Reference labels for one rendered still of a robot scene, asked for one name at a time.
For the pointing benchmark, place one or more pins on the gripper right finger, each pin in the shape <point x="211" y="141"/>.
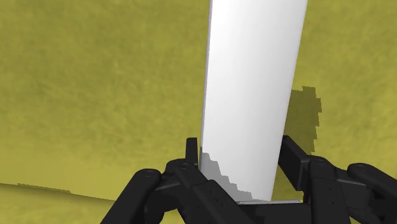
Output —
<point x="325" y="189"/>

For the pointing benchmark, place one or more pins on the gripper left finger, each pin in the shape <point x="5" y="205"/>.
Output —
<point x="186" y="192"/>

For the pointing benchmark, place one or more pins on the white flat rectangular box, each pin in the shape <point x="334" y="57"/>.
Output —
<point x="248" y="93"/>

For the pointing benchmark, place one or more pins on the yellow-green sofa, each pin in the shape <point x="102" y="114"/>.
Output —
<point x="93" y="93"/>

